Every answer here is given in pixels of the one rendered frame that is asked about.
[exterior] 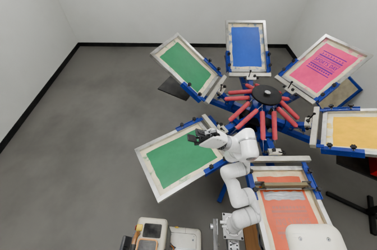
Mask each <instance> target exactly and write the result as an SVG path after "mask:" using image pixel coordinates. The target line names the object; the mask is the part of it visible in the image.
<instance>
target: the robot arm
mask: <svg viewBox="0 0 377 250"><path fill-rule="evenodd" d="M195 133H196V136H198V137H195V135H190V134H187V140H188V141H190V142H194V145H195V146H196V145H199V146H201V147H206V148H211V149H218V150H223V151H225V153H224V157H225V159H226V160H227V161H229V162H231V163H232V164H228V165H225V166H223V167H221V169H220V174H221V177H222V179H223V180H224V182H225V184H226V186H227V191H228V195H229V199H230V202H231V205H232V206H233V207H234V208H240V207H244V206H247V205H249V207H245V208H242V209H239V210H236V211H234V212H233V213H232V216H228V217H227V218H226V219H225V221H220V224H224V225H222V227H223V228H225V231H226V232H227V234H229V235H230V236H232V237H236V236H238V235H239V234H240V233H241V231H242V229H243V228H245V227H248V226H250V225H254V224H257V223H259V222H261V213H260V209H259V205H258V202H257V199H256V196H255V193H254V191H253V190H252V189H251V188H248V187H247V188H243V189H241V186H240V183H239V181H238V180H237V179H236V178H237V177H241V176H244V175H248V174H249V172H250V162H252V161H254V160H256V159H257V158H258V157H259V149H258V145H257V142H256V136H255V132H254V130H253V129H252V128H244V129H242V130H241V131H240V132H239V133H237V134H236V135H234V136H233V137H232V136H229V135H226V134H225V133H224V132H222V131H219V130H217V129H214V128H210V129H208V130H201V129H197V128H196V129H195ZM197 139H198V140H199V141H197ZM237 161H239V162H237ZM234 162H236V163H234Z"/></svg>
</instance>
